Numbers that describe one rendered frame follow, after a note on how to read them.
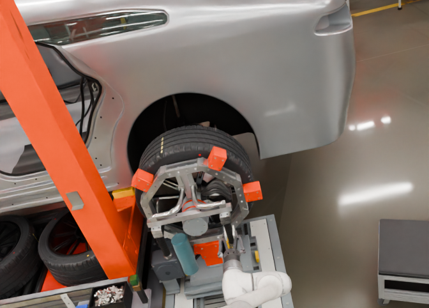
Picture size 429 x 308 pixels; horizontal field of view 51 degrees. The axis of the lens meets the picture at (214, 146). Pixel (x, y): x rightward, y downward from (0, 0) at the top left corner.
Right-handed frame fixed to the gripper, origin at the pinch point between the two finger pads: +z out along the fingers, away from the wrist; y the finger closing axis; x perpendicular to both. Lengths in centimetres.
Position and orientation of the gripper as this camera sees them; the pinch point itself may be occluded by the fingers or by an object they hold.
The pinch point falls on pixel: (229, 232)
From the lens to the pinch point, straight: 223.6
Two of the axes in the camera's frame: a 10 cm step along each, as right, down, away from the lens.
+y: 9.7, -2.1, -1.0
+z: -0.3, -5.6, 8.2
